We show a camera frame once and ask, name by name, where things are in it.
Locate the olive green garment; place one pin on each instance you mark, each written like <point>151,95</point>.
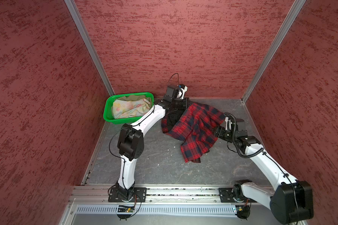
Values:
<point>132,97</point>

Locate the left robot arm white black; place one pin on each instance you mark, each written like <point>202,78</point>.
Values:
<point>131,142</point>

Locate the aluminium corner post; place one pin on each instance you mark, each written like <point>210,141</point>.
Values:
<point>279,37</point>
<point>74,12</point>

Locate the red plaid skirt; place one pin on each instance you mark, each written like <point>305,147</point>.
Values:
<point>193,126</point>

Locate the slotted cable duct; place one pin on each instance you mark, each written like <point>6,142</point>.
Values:
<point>185,210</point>

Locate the left aluminium corner post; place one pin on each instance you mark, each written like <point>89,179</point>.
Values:
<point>74,12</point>

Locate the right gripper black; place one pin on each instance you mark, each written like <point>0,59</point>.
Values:
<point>220,133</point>

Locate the aluminium front rail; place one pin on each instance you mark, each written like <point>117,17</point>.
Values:
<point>157,194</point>

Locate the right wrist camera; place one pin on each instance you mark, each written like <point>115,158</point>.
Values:
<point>230,123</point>

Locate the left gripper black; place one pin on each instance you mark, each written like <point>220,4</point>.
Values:
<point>185,105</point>

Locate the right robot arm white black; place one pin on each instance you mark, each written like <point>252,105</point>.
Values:
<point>289,199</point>

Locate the right aluminium corner post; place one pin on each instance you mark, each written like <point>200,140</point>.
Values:
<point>279,37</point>

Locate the green plastic basket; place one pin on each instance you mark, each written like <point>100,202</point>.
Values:
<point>108,116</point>

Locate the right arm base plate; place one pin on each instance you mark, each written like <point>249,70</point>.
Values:
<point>226,195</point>

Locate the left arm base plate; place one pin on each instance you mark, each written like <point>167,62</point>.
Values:
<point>135,194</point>

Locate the pastel floral skirt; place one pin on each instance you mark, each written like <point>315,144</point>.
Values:
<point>123,109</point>

